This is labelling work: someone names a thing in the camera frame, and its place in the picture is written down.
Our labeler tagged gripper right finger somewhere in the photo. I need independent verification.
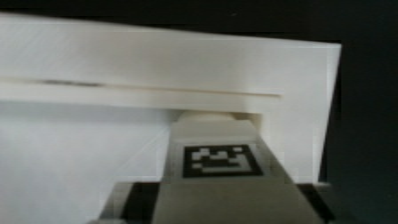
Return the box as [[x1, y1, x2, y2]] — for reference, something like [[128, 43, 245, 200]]
[[297, 183, 350, 224]]

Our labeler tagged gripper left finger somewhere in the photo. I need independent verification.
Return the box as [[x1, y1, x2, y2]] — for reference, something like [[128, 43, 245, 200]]
[[87, 182, 160, 224]]

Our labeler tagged white square table top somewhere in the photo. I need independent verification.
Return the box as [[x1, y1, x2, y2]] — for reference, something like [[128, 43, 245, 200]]
[[0, 78, 281, 224]]

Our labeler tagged white L-shaped obstacle fence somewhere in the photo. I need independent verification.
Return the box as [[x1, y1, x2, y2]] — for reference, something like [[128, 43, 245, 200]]
[[0, 13, 341, 182]]

